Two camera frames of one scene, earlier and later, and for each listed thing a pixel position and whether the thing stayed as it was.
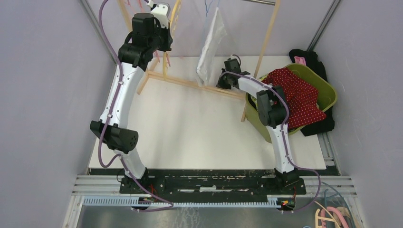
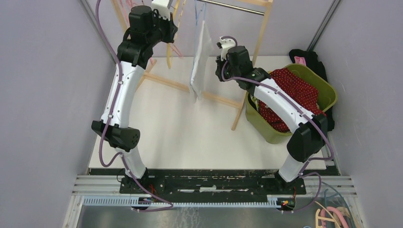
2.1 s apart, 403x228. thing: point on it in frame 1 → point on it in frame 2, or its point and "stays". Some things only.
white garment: x=216 y=33 → x=202 y=62
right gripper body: x=223 y=82 → x=226 y=70
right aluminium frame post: x=322 y=25 stays
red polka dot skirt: x=302 y=98 stays
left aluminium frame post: x=97 y=27 stays
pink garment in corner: x=301 y=60 stays
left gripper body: x=161 y=38 → x=163 y=29
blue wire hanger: x=207 y=10 → x=200 y=17
